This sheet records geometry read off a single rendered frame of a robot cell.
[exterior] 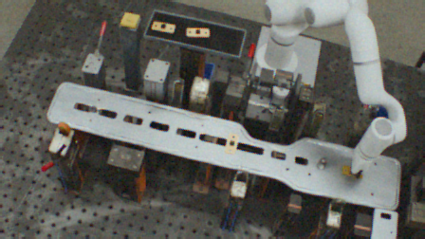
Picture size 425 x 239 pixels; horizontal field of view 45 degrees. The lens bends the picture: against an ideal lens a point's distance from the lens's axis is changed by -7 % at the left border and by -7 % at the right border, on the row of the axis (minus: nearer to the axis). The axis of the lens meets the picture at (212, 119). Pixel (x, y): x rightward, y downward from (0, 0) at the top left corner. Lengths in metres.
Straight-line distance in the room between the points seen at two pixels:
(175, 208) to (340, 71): 1.05
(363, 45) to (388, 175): 0.61
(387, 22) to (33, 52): 2.50
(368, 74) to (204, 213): 0.90
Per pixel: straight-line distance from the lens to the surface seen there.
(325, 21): 1.82
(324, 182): 2.01
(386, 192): 2.08
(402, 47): 3.92
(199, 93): 2.02
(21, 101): 2.52
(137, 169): 1.92
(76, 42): 2.68
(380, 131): 1.77
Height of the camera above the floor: 2.77
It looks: 59 degrees down
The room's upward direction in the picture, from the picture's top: 9 degrees clockwise
